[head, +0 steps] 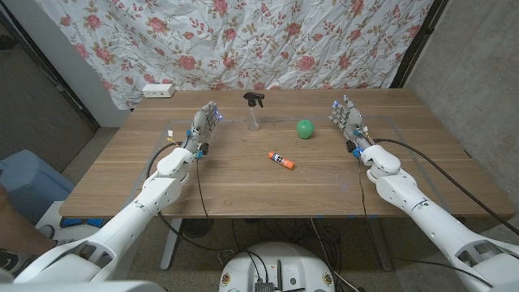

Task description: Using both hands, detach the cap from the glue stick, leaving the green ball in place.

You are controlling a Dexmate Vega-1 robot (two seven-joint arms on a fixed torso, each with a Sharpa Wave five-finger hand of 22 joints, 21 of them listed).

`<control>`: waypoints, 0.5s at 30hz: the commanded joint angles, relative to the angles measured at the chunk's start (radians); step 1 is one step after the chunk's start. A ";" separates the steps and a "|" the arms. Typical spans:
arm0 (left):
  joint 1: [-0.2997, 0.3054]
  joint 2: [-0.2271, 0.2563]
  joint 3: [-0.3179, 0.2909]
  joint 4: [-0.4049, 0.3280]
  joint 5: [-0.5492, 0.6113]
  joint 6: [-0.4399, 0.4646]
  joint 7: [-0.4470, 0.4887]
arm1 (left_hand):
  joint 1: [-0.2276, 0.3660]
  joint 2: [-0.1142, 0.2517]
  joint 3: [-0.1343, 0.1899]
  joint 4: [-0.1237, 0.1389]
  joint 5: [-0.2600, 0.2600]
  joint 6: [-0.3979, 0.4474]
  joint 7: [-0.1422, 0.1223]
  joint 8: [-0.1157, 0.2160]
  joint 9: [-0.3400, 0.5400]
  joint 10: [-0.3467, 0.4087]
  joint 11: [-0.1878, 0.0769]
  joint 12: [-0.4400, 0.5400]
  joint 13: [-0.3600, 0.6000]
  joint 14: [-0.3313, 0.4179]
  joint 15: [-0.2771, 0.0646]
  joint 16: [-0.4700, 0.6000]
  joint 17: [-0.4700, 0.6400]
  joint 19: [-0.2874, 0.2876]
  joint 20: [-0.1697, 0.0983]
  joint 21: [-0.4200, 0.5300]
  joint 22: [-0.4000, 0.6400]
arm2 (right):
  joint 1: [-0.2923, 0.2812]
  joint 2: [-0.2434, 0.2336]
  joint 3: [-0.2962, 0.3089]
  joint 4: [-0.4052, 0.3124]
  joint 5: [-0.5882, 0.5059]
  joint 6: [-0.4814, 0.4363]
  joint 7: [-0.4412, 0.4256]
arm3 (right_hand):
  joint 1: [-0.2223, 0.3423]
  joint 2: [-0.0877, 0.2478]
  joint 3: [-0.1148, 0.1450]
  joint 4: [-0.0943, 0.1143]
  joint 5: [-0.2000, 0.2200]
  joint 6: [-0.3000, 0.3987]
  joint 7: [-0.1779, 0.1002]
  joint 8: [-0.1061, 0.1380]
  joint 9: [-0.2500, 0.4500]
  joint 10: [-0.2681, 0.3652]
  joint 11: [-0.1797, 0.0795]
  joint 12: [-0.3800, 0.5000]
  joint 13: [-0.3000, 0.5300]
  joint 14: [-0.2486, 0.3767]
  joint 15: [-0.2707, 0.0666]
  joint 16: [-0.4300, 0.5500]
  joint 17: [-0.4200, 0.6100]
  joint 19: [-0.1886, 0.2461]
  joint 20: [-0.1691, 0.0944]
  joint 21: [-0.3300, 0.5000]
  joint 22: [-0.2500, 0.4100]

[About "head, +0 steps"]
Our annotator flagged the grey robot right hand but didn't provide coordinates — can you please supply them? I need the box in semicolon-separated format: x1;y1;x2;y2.
328;94;372;159

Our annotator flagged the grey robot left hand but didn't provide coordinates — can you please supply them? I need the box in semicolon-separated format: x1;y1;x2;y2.
181;101;223;160

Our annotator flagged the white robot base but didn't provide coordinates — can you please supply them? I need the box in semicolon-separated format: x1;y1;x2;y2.
218;242;337;292

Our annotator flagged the green ball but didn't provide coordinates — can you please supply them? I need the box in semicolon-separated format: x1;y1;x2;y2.
296;118;315;140

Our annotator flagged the white power strip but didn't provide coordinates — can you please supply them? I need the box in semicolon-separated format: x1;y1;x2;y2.
141;83;176;99

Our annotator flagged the clear spray bottle black head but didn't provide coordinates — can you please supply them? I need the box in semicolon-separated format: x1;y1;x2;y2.
242;91;265;131

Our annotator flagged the floral backdrop cloth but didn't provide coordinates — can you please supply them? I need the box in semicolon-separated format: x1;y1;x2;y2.
34;0;435;110

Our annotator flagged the black round floor fan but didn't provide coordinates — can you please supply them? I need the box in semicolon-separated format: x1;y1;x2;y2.
181;217;215;239

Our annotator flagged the black backdrop stand pole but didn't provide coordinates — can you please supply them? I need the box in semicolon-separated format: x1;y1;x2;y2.
389;0;449;89

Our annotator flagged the white table leg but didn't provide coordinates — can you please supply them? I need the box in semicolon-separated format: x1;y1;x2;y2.
160;217;183;272

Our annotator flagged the grey table leg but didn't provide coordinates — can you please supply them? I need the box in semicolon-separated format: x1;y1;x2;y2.
367;217;393;272

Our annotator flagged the blue flat floor object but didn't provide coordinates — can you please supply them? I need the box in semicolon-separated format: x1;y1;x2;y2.
59;217;105;229

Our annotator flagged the blue plastic bin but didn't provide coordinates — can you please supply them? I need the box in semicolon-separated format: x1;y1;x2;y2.
0;148;76;226

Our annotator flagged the grey sneaker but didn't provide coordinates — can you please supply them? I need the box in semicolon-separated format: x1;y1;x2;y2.
36;224;57;241

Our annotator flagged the person's leg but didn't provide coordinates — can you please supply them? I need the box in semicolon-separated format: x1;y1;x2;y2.
0;184;58;256

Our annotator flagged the thin black left arm wire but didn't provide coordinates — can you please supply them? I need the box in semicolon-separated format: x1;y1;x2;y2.
195;157;211;221

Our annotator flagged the thin black arm wire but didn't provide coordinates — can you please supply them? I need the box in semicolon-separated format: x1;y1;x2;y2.
195;157;211;221
357;157;391;271

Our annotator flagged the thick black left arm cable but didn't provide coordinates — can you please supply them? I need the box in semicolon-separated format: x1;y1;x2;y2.
145;140;226;253

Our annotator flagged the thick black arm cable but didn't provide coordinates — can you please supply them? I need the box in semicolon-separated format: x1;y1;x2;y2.
145;140;226;253
372;138;519;236

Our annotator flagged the thin black right arm wire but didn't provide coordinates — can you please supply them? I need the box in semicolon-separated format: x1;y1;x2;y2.
357;157;391;271

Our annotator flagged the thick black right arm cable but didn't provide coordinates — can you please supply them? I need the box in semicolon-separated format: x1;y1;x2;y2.
372;138;519;236

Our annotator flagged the black floor cable tangle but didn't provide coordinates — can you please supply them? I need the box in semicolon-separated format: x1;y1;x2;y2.
230;217;344;264

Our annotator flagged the white floor cable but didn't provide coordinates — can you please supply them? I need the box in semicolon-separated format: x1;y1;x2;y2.
310;217;361;292

